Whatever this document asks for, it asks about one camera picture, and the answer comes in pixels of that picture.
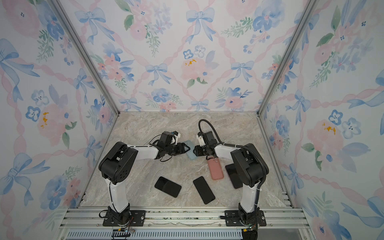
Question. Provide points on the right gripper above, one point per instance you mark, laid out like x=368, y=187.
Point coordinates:
x=198, y=153

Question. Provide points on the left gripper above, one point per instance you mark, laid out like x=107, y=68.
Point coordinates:
x=181, y=149

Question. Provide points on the light blue phone case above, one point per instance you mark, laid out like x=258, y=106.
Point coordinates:
x=190, y=154

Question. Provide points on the black phone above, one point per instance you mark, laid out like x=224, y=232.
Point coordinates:
x=167, y=186
x=204, y=190

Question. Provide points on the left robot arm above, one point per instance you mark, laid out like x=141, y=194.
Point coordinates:
x=116, y=166

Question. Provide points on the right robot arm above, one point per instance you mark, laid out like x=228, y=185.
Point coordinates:
x=249, y=165

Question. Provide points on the pink phone case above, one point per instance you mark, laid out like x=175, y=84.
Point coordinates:
x=215, y=169

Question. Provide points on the black phone case right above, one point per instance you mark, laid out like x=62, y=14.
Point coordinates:
x=234, y=177

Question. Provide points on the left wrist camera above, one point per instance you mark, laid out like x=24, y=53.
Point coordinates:
x=176, y=136

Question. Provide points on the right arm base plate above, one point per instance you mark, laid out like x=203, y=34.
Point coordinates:
x=242, y=219

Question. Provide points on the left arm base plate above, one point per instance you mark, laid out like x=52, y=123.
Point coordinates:
x=130, y=218

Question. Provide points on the right corner aluminium post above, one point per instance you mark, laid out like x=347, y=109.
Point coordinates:
x=291, y=47

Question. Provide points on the corner aluminium post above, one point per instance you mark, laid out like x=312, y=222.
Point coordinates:
x=58, y=9
x=291, y=47

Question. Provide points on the left corner aluminium post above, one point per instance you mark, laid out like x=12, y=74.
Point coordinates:
x=58, y=9

